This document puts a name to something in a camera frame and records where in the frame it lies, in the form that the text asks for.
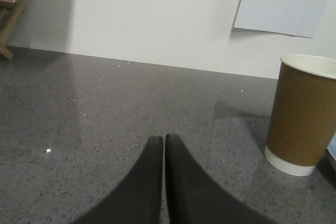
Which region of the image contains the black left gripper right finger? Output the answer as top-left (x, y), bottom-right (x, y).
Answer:
top-left (165, 134), bottom-right (273, 223)

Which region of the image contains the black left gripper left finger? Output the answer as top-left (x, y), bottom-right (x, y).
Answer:
top-left (74, 136), bottom-right (163, 223)

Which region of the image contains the brown paper cup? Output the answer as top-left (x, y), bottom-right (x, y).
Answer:
top-left (264, 54), bottom-right (335, 177)

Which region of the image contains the light blue plate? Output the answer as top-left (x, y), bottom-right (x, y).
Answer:
top-left (326, 135), bottom-right (335, 166)

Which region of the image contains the wooden stand with red board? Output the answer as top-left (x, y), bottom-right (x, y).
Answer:
top-left (1, 0), bottom-right (27, 60)

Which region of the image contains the white paper sheet on wall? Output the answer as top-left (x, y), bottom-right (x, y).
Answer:
top-left (234, 0), bottom-right (329, 38)

